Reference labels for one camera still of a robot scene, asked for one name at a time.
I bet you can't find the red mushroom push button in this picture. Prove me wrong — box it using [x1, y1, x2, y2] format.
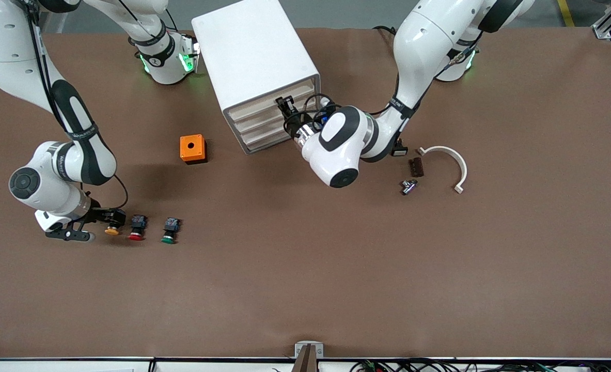
[128, 214, 149, 241]

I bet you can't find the brown table mat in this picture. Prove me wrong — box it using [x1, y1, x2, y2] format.
[0, 26, 611, 360]

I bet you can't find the white plastic bin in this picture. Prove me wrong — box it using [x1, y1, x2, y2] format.
[226, 77, 320, 122]

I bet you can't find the green mushroom push button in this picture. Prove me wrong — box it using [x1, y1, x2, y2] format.
[161, 217, 182, 244]

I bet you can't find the white curved plastic bracket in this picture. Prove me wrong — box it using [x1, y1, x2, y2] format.
[417, 146, 468, 195]

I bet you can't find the orange box with hole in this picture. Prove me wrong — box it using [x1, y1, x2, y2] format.
[180, 134, 208, 165]

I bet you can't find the aluminium frame profile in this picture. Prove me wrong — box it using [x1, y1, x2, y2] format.
[593, 0, 611, 40]

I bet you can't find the white table edge rail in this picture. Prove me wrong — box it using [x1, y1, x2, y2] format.
[0, 358, 611, 372]

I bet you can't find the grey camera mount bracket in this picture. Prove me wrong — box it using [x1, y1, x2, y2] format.
[291, 341, 324, 372]

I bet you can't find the black cable bundle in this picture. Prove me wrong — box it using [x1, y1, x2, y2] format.
[349, 359, 611, 372]

